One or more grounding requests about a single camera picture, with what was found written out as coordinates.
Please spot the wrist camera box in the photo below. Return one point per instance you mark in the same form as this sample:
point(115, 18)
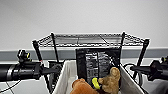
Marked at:
point(23, 55)
point(164, 59)

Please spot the pale spotted basket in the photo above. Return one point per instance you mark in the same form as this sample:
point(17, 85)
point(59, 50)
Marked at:
point(65, 80)

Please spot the black foil bag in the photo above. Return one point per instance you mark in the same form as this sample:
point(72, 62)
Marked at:
point(96, 63)

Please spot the brown plush toy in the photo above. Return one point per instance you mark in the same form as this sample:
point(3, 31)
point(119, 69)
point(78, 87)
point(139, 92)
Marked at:
point(111, 81)

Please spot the long grey wall band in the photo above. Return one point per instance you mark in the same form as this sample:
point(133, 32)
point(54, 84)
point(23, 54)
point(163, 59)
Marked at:
point(10, 54)

